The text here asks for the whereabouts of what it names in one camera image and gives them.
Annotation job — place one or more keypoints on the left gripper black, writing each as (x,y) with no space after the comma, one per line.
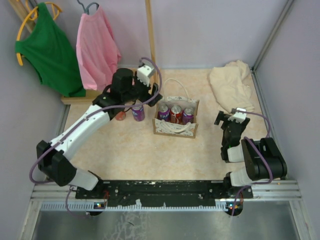
(147,88)

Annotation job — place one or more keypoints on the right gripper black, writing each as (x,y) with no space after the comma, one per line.
(223,117)

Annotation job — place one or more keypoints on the purple soda can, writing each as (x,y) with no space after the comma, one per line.
(138,113)

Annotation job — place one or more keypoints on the red can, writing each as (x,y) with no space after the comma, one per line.
(120,116)
(176,112)

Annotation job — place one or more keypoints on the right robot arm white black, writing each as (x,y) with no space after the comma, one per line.
(263,161)

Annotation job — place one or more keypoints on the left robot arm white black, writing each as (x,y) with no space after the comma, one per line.
(54,156)

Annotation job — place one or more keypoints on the red can in bag back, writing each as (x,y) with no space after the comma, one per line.
(176,112)

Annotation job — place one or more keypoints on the canvas tote bag patterned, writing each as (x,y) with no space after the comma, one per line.
(161,127)

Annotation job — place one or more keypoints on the cream folded cloth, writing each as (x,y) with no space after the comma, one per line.
(227,84)

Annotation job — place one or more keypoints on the pink shirt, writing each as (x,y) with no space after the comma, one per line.
(96,51)

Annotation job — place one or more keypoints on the wooden clothes rack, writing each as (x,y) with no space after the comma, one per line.
(131,22)

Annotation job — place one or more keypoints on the grey clothes hanger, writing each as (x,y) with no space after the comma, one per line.
(86,9)

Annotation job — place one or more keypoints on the green tank top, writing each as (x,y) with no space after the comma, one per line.
(46,47)

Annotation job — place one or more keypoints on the yellow clothes hanger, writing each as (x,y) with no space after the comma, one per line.
(32,16)

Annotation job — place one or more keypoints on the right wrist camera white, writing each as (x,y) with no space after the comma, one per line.
(239,113)

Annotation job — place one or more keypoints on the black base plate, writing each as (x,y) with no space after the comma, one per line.
(158,193)

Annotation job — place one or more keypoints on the aluminium frame rail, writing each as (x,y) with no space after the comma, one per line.
(51,197)

